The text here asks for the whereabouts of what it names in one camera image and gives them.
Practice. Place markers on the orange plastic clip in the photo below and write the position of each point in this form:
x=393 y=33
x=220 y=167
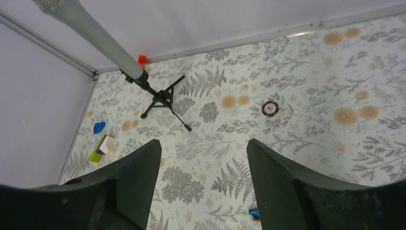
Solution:
x=142 y=60

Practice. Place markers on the blue AA battery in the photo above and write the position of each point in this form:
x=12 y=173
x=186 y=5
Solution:
x=254 y=212

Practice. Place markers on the round poker chip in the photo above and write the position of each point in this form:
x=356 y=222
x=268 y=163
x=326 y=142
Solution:
x=270 y=108

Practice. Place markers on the blue plastic piece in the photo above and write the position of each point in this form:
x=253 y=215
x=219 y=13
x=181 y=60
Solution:
x=98 y=127

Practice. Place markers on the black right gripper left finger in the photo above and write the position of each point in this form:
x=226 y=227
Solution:
x=117 y=196

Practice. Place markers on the black tripod mic stand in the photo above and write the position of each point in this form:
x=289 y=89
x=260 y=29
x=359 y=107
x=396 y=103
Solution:
x=162 y=98

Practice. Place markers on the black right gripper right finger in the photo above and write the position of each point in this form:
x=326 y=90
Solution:
x=291 y=196

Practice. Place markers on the grey microphone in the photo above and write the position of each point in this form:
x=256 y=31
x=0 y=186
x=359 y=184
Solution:
x=74 y=15

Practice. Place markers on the white and green block stack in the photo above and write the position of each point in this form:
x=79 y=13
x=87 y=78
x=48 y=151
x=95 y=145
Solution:
x=107 y=145

